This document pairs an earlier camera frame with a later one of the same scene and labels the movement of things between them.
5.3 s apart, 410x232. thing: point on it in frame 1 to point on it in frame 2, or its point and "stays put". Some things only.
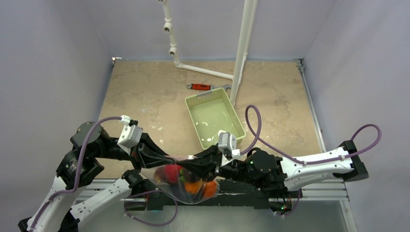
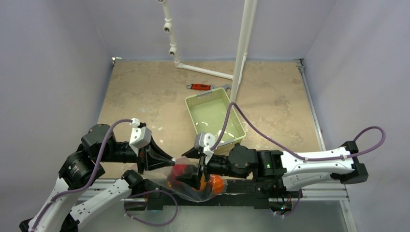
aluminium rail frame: x=333 y=191 stays put
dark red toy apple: x=160 y=175 to x=170 y=183
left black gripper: x=150 y=154 stays put
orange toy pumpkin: x=192 y=187 to x=217 y=183
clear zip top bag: x=179 y=183 stays put
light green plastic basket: x=212 y=113 stays put
